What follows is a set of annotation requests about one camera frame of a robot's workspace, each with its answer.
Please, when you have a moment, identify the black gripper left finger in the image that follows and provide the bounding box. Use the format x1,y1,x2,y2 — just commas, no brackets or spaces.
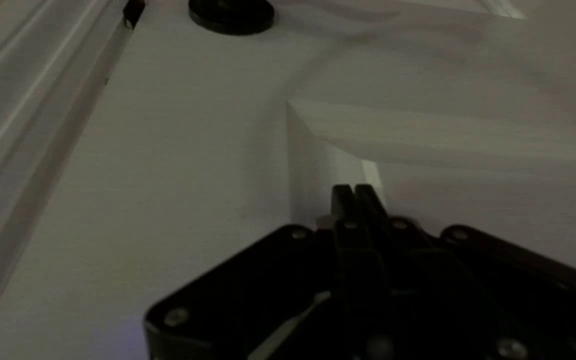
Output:
331,183,393,360

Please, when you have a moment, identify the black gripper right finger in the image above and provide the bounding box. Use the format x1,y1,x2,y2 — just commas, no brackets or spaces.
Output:
356,183,499,360

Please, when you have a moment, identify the white door frame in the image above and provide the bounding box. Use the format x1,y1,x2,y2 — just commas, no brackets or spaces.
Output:
0,0,113,295

